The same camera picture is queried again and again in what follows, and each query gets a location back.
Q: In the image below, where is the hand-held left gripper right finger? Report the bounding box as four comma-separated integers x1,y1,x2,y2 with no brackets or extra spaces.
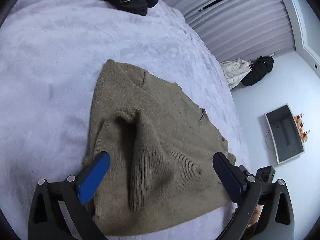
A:
212,152,295,240

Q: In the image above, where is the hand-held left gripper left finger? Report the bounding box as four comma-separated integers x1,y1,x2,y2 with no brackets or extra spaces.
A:
27,151,111,240

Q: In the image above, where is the olive brown knit sweater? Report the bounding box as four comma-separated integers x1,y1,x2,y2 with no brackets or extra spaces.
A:
83,59,237,236

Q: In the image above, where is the person's right hand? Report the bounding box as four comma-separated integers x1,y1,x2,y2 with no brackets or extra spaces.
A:
246,204,264,229

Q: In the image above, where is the grey rectangular tray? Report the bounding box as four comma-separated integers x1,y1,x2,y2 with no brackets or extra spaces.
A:
264,103,305,165

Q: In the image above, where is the orange dried flower arrangement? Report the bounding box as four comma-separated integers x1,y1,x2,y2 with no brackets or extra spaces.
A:
294,114,311,143

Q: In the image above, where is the white puffer jacket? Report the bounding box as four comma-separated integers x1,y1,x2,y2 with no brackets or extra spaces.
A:
219,58,252,90

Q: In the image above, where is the black hanging garment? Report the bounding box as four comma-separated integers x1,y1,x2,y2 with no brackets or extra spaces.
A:
240,56,275,87

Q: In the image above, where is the white fluffy bed blanket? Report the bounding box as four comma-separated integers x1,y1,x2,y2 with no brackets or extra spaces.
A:
0,0,253,240

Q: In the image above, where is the white pleated curtain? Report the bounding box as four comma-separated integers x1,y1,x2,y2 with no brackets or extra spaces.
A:
156,0,297,63

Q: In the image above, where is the thin black cable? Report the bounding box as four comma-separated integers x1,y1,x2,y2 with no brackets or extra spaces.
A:
265,129,275,151

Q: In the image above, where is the white door frame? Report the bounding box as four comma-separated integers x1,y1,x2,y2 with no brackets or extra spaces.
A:
272,0,320,69

